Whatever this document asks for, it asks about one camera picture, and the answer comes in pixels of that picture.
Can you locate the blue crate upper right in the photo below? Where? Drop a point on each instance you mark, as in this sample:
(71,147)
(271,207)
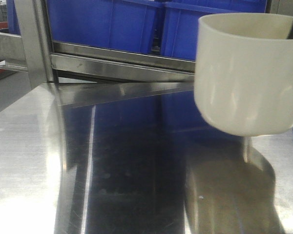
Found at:
(180,29)

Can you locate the stainless steel shelf frame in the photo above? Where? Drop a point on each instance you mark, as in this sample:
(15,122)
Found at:
(110,142)

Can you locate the blue crate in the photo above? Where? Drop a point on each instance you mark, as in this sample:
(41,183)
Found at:
(126,25)
(180,29)

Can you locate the white round plastic bin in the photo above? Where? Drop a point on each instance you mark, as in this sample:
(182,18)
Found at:
(243,81)

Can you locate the blue crate upper left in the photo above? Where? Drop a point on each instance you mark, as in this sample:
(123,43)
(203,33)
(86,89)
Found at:
(126,25)

